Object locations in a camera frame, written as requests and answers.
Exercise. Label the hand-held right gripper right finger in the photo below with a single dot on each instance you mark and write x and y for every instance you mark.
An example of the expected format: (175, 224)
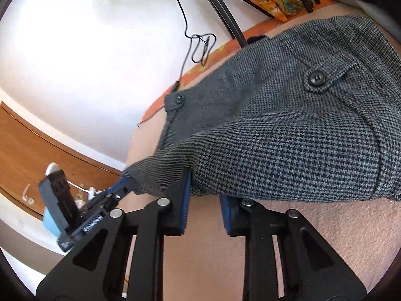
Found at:
(226, 218)

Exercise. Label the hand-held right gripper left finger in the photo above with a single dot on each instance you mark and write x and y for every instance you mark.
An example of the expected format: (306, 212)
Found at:
(184, 203)

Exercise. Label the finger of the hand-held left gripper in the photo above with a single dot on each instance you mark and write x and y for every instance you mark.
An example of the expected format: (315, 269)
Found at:
(120, 189)

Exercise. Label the grey houndstooth pants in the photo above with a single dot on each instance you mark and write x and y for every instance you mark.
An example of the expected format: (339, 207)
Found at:
(282, 125)

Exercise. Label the beige blanket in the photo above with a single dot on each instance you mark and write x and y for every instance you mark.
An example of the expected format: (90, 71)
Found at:
(203, 266)

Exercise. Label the wooden door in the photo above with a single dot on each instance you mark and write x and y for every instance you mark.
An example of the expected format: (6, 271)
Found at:
(34, 150)

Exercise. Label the black tripod legs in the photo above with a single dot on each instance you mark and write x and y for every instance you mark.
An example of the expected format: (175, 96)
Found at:
(224, 9)

